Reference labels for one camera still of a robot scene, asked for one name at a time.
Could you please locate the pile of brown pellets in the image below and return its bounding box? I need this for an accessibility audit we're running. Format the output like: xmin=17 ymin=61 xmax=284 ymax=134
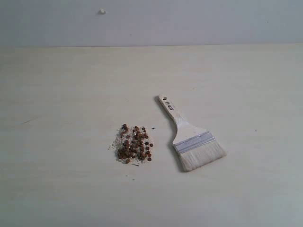
xmin=108 ymin=123 xmax=155 ymax=166

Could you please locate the white wall plug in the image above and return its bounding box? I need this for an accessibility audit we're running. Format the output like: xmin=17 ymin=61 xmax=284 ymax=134
xmin=98 ymin=9 xmax=107 ymax=15

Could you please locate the white paint brush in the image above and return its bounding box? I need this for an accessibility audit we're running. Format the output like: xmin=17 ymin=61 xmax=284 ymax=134
xmin=158 ymin=95 xmax=227 ymax=172

